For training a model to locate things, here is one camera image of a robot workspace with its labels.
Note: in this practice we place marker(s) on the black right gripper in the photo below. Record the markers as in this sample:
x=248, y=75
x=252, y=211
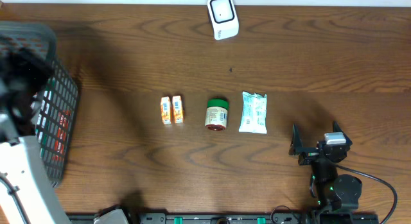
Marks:
x=307, y=156

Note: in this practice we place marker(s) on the light green tissue packet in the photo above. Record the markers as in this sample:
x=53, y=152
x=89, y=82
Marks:
x=254, y=113

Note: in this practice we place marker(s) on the orange tissue pack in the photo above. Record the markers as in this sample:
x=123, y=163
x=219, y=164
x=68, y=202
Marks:
x=178, y=111
x=166, y=110

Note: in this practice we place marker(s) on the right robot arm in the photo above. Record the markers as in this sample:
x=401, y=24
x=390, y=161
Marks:
x=337, y=194

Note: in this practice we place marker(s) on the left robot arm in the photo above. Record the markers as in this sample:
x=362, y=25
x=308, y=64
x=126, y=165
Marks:
x=26, y=192

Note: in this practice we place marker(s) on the white barcode scanner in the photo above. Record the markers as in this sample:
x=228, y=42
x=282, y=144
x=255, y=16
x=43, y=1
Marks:
x=224, y=19

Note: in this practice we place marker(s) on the grey plastic mesh basket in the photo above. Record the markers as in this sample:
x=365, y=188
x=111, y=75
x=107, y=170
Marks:
x=56, y=108

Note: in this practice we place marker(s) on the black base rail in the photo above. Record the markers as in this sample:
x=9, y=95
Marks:
x=278, y=217

